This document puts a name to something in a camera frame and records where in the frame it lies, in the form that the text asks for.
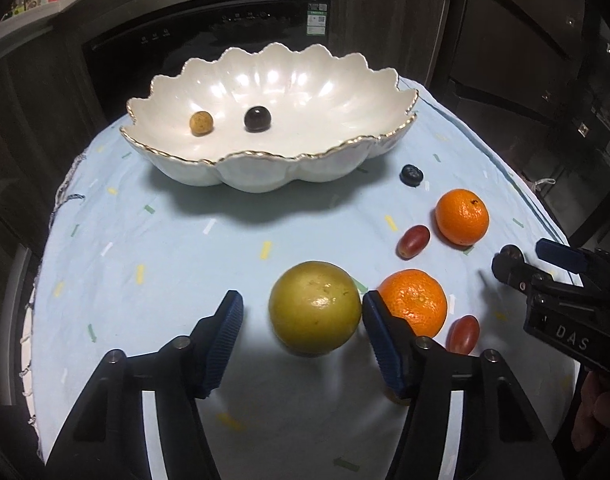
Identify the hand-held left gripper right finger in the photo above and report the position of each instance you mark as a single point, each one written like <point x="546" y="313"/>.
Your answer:
<point x="382" y="347"/>

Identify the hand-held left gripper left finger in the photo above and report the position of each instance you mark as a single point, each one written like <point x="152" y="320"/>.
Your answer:
<point x="224" y="347"/>

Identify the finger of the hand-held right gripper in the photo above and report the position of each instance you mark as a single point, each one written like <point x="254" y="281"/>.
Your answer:
<point x="557" y="254"/>
<point x="512" y="266"/>

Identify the orange mandarin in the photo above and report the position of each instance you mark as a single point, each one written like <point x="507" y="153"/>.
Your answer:
<point x="462" y="216"/>
<point x="417" y="302"/>

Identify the yellow-green pear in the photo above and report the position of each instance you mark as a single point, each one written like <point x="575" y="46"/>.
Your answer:
<point x="315" y="307"/>

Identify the red oval grape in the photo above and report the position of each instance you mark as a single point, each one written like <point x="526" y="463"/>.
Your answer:
<point x="412" y="241"/>
<point x="462" y="334"/>

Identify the dark blueberry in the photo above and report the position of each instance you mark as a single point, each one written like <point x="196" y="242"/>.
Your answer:
<point x="411" y="175"/>

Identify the white scalloped ceramic bowl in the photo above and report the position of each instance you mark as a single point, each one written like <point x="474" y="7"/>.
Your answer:
<point x="310" y="92"/>

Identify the person's right hand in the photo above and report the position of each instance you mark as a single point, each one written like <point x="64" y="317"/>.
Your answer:
<point x="599" y="407"/>

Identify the light blue speckled tablecloth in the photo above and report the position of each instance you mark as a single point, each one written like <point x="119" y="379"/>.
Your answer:
<point x="160" y="260"/>

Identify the dark glossy cabinet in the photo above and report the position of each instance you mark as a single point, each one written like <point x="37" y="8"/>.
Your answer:
<point x="535" y="35"/>

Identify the tan longan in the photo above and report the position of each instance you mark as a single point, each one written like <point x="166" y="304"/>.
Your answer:
<point x="201" y="123"/>

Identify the dark purple grape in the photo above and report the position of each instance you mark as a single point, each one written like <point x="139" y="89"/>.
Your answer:
<point x="257" y="119"/>

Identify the dark wood cabinet door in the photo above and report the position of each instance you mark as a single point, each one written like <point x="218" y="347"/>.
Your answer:
<point x="385" y="25"/>
<point x="35" y="125"/>

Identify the black built-in dishwasher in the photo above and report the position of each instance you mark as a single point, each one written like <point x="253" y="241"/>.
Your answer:
<point x="185" y="45"/>

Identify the green white sticker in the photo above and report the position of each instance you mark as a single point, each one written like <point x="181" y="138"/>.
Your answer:
<point x="317" y="16"/>

